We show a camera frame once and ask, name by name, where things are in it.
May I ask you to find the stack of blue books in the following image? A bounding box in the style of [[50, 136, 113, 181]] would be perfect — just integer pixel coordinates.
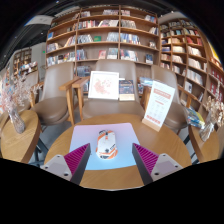
[[184, 105, 206, 129]]

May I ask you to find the light blue book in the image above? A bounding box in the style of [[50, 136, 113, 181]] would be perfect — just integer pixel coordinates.
[[138, 76, 154, 87]]

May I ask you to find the round wooden side table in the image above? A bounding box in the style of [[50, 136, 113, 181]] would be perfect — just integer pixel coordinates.
[[188, 124, 221, 164], [0, 109, 42, 165]]

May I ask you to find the pink blue gradient mouse pad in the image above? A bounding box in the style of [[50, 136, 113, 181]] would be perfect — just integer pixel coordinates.
[[68, 122, 147, 171]]

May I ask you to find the wide wooden bookshelf with books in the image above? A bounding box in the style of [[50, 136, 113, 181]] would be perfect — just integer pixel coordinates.
[[44, 4, 160, 68]]

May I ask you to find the small distant wooden bookshelf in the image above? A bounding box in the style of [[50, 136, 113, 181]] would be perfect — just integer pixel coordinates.
[[12, 47, 38, 78]]

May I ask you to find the curved wooden bookshelf with books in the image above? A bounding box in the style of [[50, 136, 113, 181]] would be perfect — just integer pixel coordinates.
[[158, 18, 224, 111]]

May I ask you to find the white framed floral picture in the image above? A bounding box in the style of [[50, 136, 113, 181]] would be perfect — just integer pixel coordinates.
[[87, 70, 120, 101]]

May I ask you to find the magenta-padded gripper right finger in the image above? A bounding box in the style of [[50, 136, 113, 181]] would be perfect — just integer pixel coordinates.
[[131, 143, 184, 186]]

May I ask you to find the white sign on wooden base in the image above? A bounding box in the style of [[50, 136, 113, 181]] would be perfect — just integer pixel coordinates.
[[141, 79, 176, 133]]

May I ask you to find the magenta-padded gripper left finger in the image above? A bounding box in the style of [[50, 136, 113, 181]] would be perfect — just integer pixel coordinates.
[[39, 143, 92, 186]]

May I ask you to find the white orange computer mouse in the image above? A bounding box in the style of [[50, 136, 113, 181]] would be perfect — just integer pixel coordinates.
[[95, 129, 119, 160]]

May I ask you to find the brown armchair with wooden arms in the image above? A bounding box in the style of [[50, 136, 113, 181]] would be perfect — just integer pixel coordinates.
[[143, 64, 189, 134], [30, 62, 76, 127], [59, 59, 153, 126], [23, 69, 41, 111]]

